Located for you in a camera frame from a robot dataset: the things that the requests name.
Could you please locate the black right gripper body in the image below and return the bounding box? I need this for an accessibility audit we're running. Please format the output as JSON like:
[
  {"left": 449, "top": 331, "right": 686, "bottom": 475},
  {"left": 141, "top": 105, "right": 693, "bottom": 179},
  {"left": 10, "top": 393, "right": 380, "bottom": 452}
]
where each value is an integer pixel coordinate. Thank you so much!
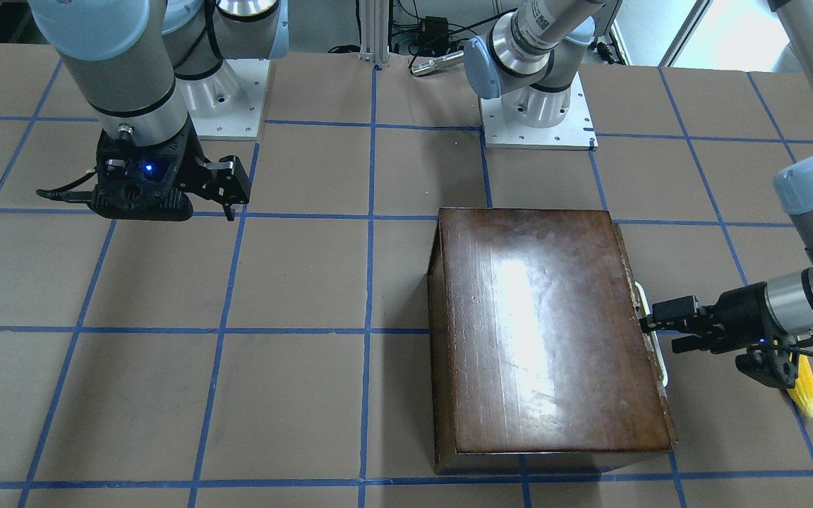
[{"left": 88, "top": 126, "right": 251, "bottom": 222}]

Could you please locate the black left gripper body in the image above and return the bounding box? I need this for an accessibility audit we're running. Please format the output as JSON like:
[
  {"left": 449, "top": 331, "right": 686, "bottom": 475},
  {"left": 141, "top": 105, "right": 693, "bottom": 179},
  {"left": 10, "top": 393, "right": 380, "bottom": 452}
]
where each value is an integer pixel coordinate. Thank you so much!
[{"left": 671, "top": 282, "right": 799, "bottom": 389}]

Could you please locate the wooden drawer white handle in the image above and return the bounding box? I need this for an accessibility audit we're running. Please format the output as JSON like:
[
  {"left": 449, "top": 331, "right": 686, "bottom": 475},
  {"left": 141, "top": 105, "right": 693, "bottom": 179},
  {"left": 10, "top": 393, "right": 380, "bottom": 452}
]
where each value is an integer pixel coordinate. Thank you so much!
[{"left": 634, "top": 281, "right": 669, "bottom": 389}]

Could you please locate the yellow corn cob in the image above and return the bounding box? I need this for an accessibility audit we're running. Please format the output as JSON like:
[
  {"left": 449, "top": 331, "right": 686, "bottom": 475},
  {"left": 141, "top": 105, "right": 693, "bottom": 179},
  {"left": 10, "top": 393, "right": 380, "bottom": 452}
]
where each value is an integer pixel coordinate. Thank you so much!
[{"left": 787, "top": 355, "right": 813, "bottom": 418}]

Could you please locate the brown wooden drawer cabinet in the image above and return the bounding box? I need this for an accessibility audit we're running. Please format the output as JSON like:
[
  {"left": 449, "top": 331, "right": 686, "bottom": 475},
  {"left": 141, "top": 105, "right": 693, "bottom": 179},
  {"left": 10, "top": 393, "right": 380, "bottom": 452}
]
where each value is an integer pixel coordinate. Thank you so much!
[{"left": 426, "top": 207, "right": 677, "bottom": 476}]

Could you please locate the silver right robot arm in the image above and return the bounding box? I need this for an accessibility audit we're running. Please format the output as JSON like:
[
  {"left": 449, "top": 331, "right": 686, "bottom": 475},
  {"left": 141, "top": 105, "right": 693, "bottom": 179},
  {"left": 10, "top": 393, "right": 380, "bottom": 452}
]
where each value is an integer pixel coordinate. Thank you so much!
[{"left": 29, "top": 1, "right": 289, "bottom": 222}]

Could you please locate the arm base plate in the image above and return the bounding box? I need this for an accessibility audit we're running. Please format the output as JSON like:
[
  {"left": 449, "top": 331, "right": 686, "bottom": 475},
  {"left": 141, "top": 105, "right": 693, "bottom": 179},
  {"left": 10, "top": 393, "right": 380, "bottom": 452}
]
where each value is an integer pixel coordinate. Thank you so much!
[
  {"left": 478, "top": 73, "right": 599, "bottom": 151},
  {"left": 177, "top": 60, "right": 272, "bottom": 142}
]

